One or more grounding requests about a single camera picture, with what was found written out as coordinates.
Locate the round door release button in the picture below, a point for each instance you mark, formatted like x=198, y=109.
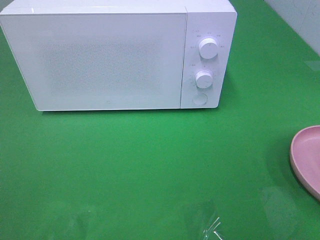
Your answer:
x=200, y=99

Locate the white microwave door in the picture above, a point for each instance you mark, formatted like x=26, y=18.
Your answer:
x=73, y=62

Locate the pink plate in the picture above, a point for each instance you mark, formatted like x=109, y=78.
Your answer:
x=305, y=158

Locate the lower white dial knob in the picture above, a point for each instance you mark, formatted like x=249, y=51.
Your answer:
x=204, y=79

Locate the white dial knob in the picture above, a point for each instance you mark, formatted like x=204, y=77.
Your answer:
x=204, y=79
x=208, y=48

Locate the green table mat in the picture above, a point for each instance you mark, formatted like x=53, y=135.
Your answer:
x=165, y=174

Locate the upper white dial knob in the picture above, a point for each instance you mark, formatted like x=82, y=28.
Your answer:
x=208, y=48

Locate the white microwave oven body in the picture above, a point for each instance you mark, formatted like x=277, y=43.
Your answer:
x=204, y=18

